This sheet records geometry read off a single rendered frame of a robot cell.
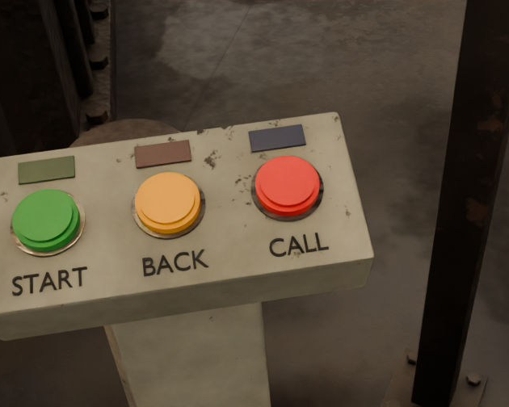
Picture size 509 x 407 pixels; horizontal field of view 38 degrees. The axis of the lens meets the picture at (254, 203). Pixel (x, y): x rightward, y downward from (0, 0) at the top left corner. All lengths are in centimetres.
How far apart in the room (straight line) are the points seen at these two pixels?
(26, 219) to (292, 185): 16
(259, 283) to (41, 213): 14
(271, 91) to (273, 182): 117
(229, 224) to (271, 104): 114
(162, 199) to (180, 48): 136
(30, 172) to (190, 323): 14
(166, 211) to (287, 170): 8
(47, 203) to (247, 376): 19
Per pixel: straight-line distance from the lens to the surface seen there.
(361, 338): 115
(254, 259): 45
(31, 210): 47
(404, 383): 110
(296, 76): 167
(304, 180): 46
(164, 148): 49
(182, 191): 46
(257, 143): 49
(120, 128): 68
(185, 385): 56
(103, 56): 165
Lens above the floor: 91
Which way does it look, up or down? 43 degrees down
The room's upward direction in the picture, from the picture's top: 5 degrees counter-clockwise
